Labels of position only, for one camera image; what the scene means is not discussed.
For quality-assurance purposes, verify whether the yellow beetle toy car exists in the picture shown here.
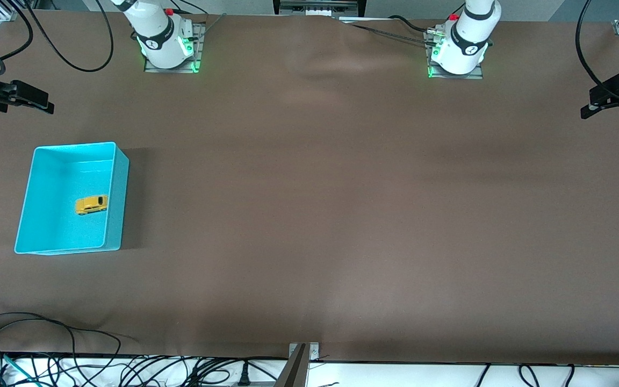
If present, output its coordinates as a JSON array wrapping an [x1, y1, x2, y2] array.
[[75, 195, 109, 216]]

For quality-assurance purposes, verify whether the teal plastic bin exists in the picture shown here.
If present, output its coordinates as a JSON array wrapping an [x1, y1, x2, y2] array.
[[14, 142, 129, 255]]

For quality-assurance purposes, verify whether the black equipment box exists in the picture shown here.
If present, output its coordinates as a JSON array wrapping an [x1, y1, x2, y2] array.
[[273, 0, 363, 18]]

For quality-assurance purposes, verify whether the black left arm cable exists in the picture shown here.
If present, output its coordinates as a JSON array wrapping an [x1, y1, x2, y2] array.
[[575, 0, 619, 106]]

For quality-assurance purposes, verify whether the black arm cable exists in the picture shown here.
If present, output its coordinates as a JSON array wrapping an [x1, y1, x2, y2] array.
[[575, 0, 619, 106], [0, 0, 114, 76]]

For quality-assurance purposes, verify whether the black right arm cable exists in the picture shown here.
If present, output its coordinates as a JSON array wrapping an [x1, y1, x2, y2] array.
[[0, 0, 114, 76]]

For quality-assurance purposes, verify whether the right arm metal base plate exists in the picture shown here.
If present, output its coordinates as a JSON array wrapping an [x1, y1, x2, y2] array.
[[144, 23, 206, 74]]

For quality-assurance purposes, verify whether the thick black table cable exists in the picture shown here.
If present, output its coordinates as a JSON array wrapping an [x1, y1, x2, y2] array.
[[389, 15, 437, 36]]

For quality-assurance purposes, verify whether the long black floor cable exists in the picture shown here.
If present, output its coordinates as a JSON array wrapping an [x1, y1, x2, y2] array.
[[0, 312, 127, 374]]

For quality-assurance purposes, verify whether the thin black table cable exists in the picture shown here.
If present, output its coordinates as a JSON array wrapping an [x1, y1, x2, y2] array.
[[348, 24, 434, 45]]

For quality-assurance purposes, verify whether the teal cable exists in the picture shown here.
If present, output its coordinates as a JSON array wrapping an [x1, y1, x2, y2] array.
[[0, 350, 39, 387]]

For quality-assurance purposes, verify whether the black looped cable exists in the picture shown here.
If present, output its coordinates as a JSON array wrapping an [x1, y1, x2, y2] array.
[[519, 364, 542, 387]]

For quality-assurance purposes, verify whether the aluminium profile bracket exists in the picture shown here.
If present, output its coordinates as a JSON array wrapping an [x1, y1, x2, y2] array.
[[275, 342, 321, 387]]

